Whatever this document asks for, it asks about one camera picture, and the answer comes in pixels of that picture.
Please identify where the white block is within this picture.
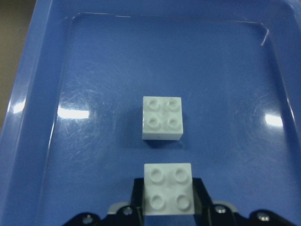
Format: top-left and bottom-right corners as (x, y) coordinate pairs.
(143, 163), (195, 216)
(142, 96), (183, 140)

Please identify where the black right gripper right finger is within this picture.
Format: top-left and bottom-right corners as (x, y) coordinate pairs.
(192, 178), (212, 226)

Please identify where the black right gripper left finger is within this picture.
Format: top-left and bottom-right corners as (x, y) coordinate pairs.
(130, 178), (144, 226)

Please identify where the blue plastic tray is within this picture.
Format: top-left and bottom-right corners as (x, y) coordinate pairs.
(0, 0), (301, 226)

